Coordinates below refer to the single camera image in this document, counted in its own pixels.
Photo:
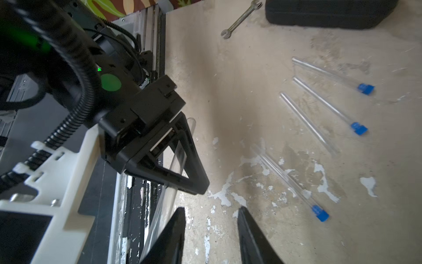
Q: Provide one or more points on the metal wrench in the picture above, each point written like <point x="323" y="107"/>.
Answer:
<point x="255" y="5"/>

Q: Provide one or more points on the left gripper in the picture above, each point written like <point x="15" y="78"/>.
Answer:
<point x="130" y="146"/>

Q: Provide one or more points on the blue stopper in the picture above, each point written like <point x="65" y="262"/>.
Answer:
<point x="365" y="88"/>
<point x="358" y="128"/>
<point x="320" y="213"/>

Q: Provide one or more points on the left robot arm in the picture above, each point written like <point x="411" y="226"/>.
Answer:
<point x="42" y="40"/>

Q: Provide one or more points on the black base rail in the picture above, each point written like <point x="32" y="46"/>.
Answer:
<point x="135" y="199"/>

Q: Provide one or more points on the black tool case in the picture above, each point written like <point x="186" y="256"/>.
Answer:
<point x="350" y="14"/>

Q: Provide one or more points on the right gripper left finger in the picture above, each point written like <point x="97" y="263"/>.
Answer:
<point x="168" y="248"/>

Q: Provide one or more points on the clear test tube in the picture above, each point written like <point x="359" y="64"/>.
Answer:
<point x="305" y="195"/>
<point x="340" y="78"/>
<point x="348" y="120"/>
<point x="330" y="147"/>

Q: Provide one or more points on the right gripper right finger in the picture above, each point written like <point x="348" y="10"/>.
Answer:
<point x="254" y="247"/>

